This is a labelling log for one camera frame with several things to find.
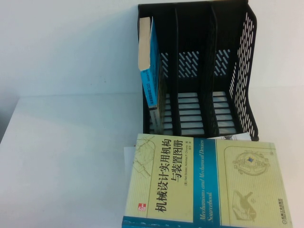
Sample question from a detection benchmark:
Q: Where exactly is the blue DTC book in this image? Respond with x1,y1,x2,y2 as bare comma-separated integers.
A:
138,17,167,134

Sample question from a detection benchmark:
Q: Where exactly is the black perforated book stand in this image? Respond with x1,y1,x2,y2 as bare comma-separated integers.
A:
137,0,261,141

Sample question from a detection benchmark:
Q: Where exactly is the yellow-green mechanisms book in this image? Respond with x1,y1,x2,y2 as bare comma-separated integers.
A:
121,133,294,228

